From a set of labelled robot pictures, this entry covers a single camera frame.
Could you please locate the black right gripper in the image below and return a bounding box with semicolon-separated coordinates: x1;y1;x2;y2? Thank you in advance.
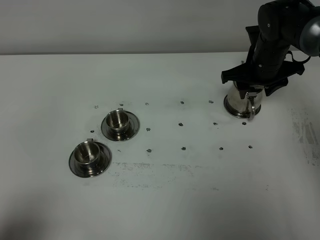
221;25;305;100

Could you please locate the stainless steel teapot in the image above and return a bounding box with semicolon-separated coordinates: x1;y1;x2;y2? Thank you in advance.
223;81;263;120

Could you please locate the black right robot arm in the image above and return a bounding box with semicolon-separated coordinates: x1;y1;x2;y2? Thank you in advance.
221;0;320;99

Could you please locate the teapot steel saucer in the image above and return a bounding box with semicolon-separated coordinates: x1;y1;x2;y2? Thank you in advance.
223;95;262;120

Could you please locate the far stainless steel saucer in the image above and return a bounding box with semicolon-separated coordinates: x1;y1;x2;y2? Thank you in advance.
100;110;140;142

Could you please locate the stainless steel saucer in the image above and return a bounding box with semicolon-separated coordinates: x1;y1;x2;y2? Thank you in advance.
100;110;140;142
68;140;112;178

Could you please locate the far stainless steel teacup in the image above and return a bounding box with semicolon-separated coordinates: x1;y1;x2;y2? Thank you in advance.
105;108;130;135

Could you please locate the stainless steel teacup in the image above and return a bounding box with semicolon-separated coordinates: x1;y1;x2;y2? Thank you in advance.
73;138;101;167
105;108;130;135

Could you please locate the near stainless steel saucer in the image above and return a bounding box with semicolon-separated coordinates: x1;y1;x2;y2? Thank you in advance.
68;140;112;178

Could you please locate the near stainless steel teacup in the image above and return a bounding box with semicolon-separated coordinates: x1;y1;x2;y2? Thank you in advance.
73;138;101;167

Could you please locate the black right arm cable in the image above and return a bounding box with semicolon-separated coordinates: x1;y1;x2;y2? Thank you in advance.
284;50;312;65

